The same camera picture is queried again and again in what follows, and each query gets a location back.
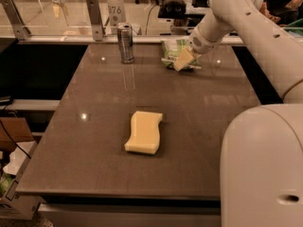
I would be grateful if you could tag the black vr headset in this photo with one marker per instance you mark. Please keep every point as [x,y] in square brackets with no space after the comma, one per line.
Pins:
[172,9]

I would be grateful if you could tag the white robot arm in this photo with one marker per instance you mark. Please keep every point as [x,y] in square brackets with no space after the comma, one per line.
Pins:
[261,167]

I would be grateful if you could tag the green jalapeno chip bag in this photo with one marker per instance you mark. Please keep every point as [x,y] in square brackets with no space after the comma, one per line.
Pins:
[171,50]

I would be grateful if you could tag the yellow sponge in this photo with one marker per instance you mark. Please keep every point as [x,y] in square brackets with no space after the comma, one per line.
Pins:
[145,134]

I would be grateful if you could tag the person in black shirt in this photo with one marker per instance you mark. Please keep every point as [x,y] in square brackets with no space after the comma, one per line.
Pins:
[281,12]

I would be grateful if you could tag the white storage box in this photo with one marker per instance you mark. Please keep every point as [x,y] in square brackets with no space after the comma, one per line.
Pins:
[14,205]

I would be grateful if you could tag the metal glass bracket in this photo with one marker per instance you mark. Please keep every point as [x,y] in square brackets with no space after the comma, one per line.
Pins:
[20,30]
[95,19]

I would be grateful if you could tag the middle metal glass bracket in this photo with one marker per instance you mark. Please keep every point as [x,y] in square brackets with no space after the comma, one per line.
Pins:
[95,19]

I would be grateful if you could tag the left metal glass bracket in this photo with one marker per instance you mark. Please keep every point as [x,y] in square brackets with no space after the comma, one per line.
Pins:
[20,30]

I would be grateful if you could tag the brown cardboard box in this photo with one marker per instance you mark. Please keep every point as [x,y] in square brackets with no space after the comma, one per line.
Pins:
[12,131]

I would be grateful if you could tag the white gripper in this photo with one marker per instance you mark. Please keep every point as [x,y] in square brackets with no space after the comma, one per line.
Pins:
[201,45]

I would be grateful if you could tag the white numbered sign post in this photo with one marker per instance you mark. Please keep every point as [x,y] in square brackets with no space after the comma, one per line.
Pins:
[117,12]

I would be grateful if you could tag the silver drink can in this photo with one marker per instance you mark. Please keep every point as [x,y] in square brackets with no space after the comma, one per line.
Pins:
[125,42]

